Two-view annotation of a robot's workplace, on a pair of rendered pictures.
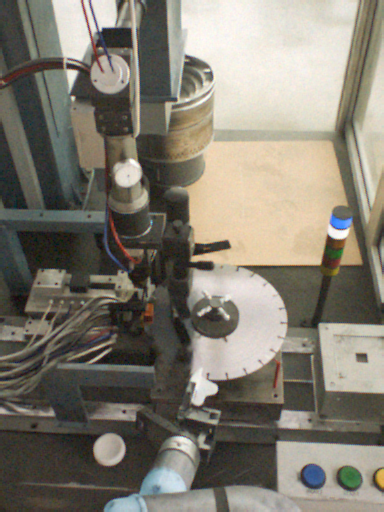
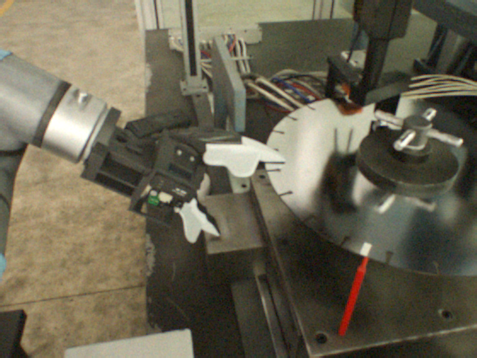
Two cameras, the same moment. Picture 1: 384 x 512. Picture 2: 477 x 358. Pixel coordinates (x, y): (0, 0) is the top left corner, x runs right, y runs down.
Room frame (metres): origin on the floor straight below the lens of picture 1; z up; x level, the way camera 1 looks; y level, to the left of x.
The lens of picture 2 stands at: (0.51, -0.36, 1.23)
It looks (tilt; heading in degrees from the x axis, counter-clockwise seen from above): 39 degrees down; 75
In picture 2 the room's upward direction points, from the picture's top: straight up
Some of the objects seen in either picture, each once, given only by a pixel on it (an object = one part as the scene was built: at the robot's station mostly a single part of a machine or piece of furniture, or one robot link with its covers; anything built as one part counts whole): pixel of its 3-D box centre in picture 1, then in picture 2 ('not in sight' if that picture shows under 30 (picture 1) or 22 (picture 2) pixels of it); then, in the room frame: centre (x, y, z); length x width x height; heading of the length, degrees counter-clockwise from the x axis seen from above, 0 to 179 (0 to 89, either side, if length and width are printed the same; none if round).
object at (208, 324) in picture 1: (215, 313); (408, 152); (0.80, -0.05, 0.96); 0.11 x 0.11 x 0.03
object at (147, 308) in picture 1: (131, 314); (341, 89); (0.82, 0.14, 0.95); 0.10 x 0.03 x 0.07; 85
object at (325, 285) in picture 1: (322, 298); not in sight; (0.91, -0.33, 0.86); 0.02 x 0.02 x 0.22
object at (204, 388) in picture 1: (203, 386); (244, 161); (0.61, -0.02, 0.96); 0.09 x 0.06 x 0.03; 164
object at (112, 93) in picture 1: (130, 90); not in sight; (0.95, 0.10, 1.45); 0.35 x 0.07 x 0.28; 175
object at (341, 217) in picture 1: (341, 217); not in sight; (0.91, -0.33, 1.14); 0.05 x 0.04 x 0.03; 175
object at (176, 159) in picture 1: (168, 126); not in sight; (1.58, 0.06, 0.93); 0.31 x 0.31 x 0.36
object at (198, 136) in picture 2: (188, 403); (204, 147); (0.57, 0.02, 0.97); 0.09 x 0.02 x 0.05; 164
